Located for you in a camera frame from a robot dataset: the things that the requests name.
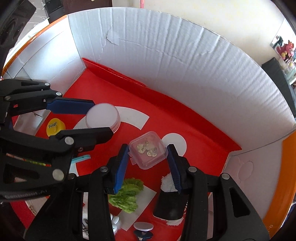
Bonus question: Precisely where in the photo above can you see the teal plastic clip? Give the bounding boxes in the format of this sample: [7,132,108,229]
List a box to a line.
[71,155,91,164]

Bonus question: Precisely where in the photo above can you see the yellow round cap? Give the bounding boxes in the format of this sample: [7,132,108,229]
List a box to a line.
[46,118,66,137]

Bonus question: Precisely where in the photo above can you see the white round container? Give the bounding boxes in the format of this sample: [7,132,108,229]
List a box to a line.
[86,103,120,133]

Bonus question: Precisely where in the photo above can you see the black white cloth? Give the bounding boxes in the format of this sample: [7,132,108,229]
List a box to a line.
[152,173,188,226]

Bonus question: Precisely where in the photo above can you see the white fluffy star plush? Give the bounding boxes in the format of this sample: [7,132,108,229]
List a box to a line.
[82,213,121,240]

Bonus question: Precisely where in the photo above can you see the clear small plastic box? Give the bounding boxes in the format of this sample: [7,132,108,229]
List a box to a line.
[128,131,168,170]

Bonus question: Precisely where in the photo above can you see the green scrunchie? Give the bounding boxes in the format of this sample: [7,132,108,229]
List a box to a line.
[108,178,144,213]

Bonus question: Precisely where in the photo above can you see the blue black figurine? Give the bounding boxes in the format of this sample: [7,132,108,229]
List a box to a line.
[133,222,154,241]

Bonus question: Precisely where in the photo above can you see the pink yellow doll figure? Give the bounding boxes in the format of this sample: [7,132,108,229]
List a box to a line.
[6,153,52,167]

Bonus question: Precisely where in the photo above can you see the orange cardboard box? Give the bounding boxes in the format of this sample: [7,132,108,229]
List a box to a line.
[2,8,295,237]

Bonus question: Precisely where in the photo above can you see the pink plush toy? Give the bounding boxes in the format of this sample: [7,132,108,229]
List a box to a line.
[276,40,294,61]

